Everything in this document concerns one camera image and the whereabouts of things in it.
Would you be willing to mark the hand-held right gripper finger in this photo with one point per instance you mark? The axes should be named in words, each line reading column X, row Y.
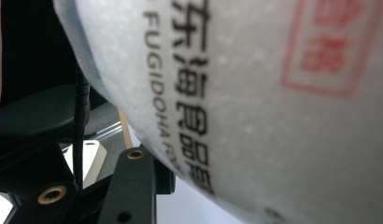
column 133, row 186

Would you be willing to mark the white flat object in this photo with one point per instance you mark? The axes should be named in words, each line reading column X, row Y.
column 94, row 161

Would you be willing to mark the metal floor rail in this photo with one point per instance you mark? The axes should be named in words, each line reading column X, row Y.
column 110, row 131

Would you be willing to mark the black rounded object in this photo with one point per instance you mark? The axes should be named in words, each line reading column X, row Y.
column 34, row 118

